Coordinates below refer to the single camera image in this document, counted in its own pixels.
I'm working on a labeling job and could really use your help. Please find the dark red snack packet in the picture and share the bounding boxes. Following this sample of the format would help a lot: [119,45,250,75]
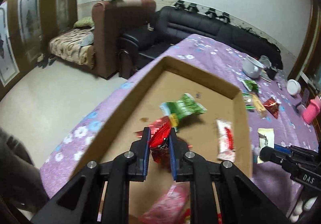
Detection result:
[263,97,279,119]

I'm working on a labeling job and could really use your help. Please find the white ceramic mug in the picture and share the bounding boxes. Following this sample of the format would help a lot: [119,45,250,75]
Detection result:
[242,56,264,79]

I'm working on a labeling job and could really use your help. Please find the red round-logo snack packet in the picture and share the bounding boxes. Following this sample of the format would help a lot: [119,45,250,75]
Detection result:
[147,116,174,169]

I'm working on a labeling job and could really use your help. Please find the white green snack packet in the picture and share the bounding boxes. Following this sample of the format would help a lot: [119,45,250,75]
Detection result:
[257,128,275,149]

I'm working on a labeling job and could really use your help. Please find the green leafy snack packet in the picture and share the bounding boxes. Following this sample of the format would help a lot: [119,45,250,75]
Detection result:
[159,93,207,132]

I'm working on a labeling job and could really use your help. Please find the small black container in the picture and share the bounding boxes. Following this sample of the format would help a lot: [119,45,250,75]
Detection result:
[265,66,278,80]

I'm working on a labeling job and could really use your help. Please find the white gloved right hand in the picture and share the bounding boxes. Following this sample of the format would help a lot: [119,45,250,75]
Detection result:
[289,197,317,223]

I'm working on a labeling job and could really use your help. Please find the white red snack packet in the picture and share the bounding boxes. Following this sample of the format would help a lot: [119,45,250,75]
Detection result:
[216,119,236,163]

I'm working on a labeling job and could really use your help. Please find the cardboard box tray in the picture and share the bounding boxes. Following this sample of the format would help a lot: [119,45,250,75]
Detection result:
[73,56,252,223]

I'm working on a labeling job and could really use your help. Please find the standing person dark clothes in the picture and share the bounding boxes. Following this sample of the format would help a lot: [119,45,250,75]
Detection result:
[1,129,49,214]

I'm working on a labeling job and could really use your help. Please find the black leather sofa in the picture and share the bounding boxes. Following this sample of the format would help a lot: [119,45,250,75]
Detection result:
[118,6,283,79]

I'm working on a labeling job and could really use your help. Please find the green patterned booklet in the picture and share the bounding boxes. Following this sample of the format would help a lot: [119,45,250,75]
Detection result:
[260,70,271,83]

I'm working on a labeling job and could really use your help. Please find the white lidded paper cup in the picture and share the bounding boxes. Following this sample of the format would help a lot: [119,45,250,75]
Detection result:
[286,79,301,96]

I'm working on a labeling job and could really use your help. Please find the dark green snack packet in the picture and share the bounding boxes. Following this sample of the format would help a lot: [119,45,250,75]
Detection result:
[241,80,259,93]

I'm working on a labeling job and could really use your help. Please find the patterned bed couch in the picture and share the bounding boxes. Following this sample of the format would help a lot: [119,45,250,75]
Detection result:
[48,17,95,69]

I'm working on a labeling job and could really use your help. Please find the brown armchair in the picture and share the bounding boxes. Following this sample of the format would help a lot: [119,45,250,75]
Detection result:
[91,0,156,79]

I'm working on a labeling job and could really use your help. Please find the clear plastic cup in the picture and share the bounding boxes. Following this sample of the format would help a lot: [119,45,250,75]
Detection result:
[258,55,271,68]

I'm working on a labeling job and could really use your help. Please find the yellow biscuit packet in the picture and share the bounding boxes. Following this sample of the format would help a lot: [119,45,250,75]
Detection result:
[251,94,267,118]

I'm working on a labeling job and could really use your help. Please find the purple phone stand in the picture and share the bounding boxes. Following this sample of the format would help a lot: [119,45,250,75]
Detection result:
[292,88,310,114]

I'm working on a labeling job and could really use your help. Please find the wooden glass-panel door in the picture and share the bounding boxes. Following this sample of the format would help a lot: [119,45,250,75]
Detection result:
[1,0,77,97]

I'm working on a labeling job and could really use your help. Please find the pink snack packet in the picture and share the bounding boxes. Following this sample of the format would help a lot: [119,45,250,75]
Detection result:
[140,183,189,223]

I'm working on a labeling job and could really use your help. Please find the pink knitted sleeve bottle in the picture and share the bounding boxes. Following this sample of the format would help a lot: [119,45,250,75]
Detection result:
[302,96,320,124]

